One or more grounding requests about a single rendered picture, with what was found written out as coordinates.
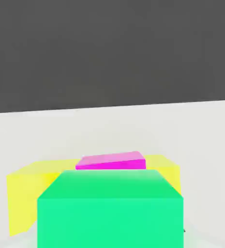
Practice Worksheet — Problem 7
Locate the small green cube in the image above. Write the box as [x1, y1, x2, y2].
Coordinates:
[37, 169, 184, 248]

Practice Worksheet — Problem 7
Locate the small magenta cube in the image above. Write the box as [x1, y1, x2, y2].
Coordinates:
[75, 151, 147, 171]

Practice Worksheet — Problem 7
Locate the large yellow box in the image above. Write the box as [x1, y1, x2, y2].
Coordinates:
[6, 154, 182, 237]

